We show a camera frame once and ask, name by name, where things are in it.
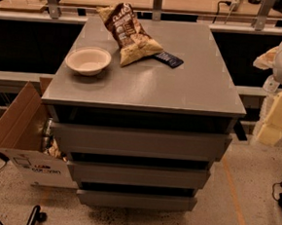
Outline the metal railing post right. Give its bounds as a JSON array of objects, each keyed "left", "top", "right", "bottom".
[{"left": 252, "top": 0, "right": 275, "bottom": 31}]

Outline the grey top drawer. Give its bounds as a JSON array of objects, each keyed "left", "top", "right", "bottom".
[{"left": 52, "top": 123, "right": 231, "bottom": 161}]

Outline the grey bottom drawer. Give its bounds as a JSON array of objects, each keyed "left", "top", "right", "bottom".
[{"left": 76, "top": 190, "right": 197, "bottom": 211}]

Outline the open cardboard box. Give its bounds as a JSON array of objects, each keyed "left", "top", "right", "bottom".
[{"left": 0, "top": 82, "right": 78, "bottom": 188}]

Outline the grey drawer cabinet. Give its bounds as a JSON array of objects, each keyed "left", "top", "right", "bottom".
[{"left": 32, "top": 11, "right": 254, "bottom": 219}]

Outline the metal railing post middle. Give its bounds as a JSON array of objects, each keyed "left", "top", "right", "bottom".
[{"left": 152, "top": 0, "right": 162, "bottom": 21}]

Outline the white paper bowl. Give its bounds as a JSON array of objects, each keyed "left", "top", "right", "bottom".
[{"left": 65, "top": 47, "right": 111, "bottom": 76}]

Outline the brown chip bag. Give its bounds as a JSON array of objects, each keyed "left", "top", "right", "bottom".
[{"left": 96, "top": 3, "right": 163, "bottom": 67}]

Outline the metal can in box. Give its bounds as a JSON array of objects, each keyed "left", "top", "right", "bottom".
[{"left": 43, "top": 118, "right": 53, "bottom": 136}]

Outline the grey middle drawer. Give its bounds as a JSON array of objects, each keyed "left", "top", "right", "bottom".
[{"left": 67, "top": 161, "right": 210, "bottom": 189}]

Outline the white power plug cable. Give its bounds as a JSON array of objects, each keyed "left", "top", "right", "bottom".
[{"left": 214, "top": 0, "right": 242, "bottom": 26}]

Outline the grey drawer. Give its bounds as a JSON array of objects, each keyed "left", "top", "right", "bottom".
[
  {"left": 67, "top": 161, "right": 210, "bottom": 189},
  {"left": 52, "top": 123, "right": 231, "bottom": 161},
  {"left": 76, "top": 190, "right": 197, "bottom": 211}
]

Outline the dark blue flat packet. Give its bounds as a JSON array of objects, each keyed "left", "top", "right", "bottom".
[{"left": 152, "top": 52, "right": 184, "bottom": 68}]

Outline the clear hand sanitizer bottle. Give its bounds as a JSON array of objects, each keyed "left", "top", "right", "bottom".
[{"left": 263, "top": 75, "right": 280, "bottom": 93}]

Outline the black floor stand base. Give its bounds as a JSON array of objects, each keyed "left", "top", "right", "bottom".
[{"left": 26, "top": 205, "right": 47, "bottom": 225}]

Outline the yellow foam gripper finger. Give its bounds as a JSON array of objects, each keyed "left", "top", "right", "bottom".
[
  {"left": 256, "top": 92, "right": 282, "bottom": 146},
  {"left": 253, "top": 46, "right": 278, "bottom": 69}
]

